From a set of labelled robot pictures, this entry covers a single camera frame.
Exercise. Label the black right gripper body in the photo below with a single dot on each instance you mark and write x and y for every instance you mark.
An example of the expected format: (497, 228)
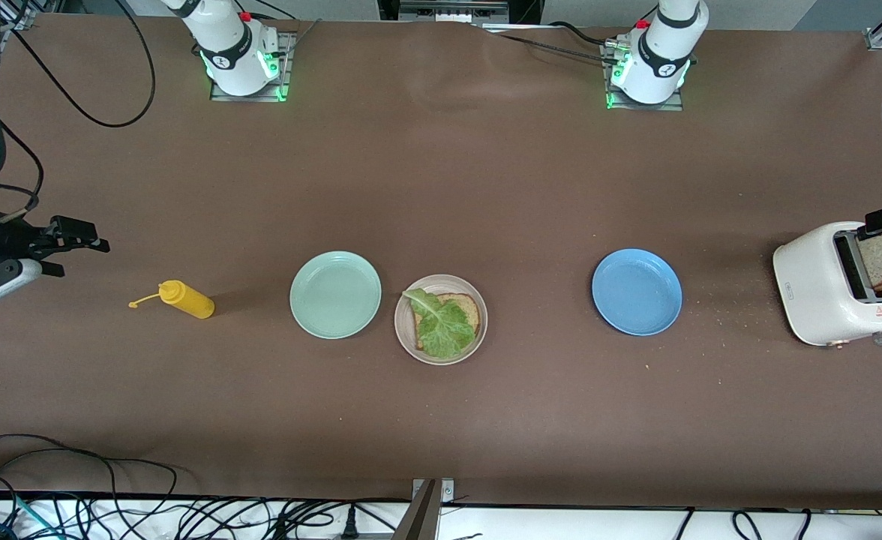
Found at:
(7, 241)

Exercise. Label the yellow squeeze bottle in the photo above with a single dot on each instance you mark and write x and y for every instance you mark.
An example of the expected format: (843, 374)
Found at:
(190, 301)

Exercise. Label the green lettuce leaf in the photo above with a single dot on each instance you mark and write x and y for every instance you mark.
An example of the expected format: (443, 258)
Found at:
(445, 334)

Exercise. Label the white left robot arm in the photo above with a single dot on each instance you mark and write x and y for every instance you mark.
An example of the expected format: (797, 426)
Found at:
(662, 52)

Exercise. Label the blue plate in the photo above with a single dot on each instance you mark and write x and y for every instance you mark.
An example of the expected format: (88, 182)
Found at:
(636, 292)

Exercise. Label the mint green plate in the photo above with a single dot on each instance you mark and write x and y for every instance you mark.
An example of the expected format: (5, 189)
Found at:
(336, 295)

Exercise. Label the beige plate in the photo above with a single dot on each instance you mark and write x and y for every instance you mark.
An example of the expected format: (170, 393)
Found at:
(441, 283)

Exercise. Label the white toaster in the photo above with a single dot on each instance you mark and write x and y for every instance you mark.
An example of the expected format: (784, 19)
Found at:
(812, 289)

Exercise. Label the black power plug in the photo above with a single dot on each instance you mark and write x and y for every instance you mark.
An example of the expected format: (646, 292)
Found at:
(349, 523)

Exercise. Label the aluminium frame corner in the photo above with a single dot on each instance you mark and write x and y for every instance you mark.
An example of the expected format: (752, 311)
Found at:
(17, 15)

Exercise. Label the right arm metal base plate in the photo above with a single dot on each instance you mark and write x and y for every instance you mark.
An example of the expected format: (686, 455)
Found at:
(286, 75)

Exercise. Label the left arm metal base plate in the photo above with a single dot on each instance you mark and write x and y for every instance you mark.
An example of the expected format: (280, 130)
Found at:
(647, 107)

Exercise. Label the metal frame with connectors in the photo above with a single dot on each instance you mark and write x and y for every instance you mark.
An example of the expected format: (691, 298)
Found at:
(452, 9)

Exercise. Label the aluminium profile post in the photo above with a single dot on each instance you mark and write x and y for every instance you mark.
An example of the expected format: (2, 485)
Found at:
(422, 517)

